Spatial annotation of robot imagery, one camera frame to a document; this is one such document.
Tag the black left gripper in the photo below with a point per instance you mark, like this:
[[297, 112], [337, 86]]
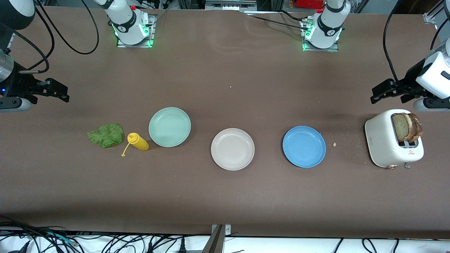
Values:
[[410, 83]]

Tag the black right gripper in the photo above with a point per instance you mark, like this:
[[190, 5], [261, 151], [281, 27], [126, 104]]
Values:
[[18, 86]]

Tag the light bread slice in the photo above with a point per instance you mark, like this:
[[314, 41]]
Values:
[[400, 126]]

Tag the dark-crust bread slice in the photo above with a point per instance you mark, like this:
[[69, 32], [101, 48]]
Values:
[[417, 126]]

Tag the green lettuce leaf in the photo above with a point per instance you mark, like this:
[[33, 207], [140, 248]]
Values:
[[105, 135]]

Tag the yellow squeeze bottle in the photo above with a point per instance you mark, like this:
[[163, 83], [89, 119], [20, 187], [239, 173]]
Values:
[[139, 142]]

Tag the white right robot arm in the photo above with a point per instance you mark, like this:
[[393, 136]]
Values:
[[128, 26]]

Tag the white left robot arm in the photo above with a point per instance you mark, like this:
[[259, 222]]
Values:
[[327, 28]]

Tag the blue round plate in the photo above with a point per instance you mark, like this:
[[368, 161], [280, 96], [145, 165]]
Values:
[[304, 147]]

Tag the green round plate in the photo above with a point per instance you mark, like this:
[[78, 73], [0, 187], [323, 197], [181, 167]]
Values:
[[169, 127]]

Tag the beige round plate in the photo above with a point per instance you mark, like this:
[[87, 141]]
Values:
[[232, 149]]

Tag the white two-slot toaster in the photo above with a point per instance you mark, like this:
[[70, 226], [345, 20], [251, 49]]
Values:
[[379, 140]]

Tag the red box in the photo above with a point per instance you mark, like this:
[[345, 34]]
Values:
[[309, 3]]

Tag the grey metal box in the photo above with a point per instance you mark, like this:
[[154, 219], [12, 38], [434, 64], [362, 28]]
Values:
[[230, 5]]

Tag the black power plug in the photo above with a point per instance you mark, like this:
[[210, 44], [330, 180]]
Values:
[[182, 246]]

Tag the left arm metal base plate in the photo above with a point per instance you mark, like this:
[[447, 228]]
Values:
[[321, 50]]

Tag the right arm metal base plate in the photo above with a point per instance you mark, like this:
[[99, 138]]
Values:
[[153, 38]]

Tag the metal corner bracket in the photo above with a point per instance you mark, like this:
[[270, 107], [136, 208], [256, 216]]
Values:
[[219, 242]]

